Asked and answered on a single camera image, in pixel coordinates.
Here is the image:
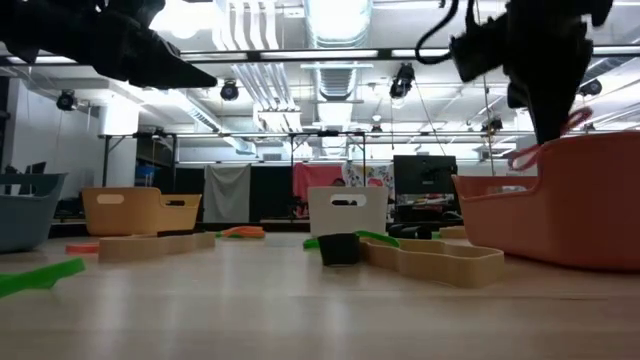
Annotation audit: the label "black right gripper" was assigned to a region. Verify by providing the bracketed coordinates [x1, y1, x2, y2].
[507, 0, 614, 145]

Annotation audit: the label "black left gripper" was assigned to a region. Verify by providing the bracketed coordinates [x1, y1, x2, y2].
[0, 0, 219, 91]

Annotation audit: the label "orange and green piece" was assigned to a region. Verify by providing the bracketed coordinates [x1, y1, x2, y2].
[222, 225, 267, 240]

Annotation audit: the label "white pillar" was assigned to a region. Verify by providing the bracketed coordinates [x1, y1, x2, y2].
[97, 102, 141, 189]

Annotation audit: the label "white LED light strip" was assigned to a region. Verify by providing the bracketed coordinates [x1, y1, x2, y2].
[592, 46, 640, 56]
[392, 48, 453, 58]
[259, 48, 380, 61]
[5, 55, 54, 65]
[182, 51, 250, 62]

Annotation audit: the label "orange plastic basket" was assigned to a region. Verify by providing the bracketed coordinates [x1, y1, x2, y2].
[451, 131, 640, 273]

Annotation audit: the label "white ceiling pipes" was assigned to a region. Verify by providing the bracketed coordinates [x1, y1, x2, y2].
[213, 0, 305, 134]

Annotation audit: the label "black rig crossbeam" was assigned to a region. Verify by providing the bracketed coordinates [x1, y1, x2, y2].
[0, 44, 640, 66]

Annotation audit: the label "blue storage bin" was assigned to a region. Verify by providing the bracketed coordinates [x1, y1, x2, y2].
[133, 164, 157, 188]

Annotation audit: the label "black monitor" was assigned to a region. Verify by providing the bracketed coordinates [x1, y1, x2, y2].
[392, 154, 459, 197]

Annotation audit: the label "yellow plastic basket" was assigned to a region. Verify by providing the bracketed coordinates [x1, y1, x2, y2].
[81, 186, 203, 237]

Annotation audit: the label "grey hanging cloth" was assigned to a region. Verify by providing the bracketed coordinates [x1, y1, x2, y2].
[202, 163, 252, 224]

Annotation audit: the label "floral hanging cloth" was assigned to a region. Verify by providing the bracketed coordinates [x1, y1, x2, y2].
[341, 161, 396, 221]

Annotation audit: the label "teal plastic basket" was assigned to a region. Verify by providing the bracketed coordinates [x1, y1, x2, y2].
[0, 172, 68, 253]

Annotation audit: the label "pink hanging cloth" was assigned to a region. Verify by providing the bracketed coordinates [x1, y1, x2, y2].
[292, 162, 346, 220]

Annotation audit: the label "white plastic basket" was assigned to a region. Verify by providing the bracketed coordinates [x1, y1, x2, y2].
[307, 185, 390, 238]

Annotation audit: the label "thin grey hanging cable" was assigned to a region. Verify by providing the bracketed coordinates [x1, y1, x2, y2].
[481, 74, 497, 177]

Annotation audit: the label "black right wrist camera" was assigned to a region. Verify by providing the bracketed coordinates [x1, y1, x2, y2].
[448, 17, 510, 85]

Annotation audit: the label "white rectangular air duct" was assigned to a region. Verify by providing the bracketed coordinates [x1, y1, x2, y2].
[149, 89, 257, 155]

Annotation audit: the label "silver ventilation duct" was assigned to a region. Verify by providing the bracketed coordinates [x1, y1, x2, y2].
[302, 0, 375, 50]

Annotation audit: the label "black metal rack frame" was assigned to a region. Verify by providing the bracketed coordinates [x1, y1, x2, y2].
[98, 128, 640, 224]

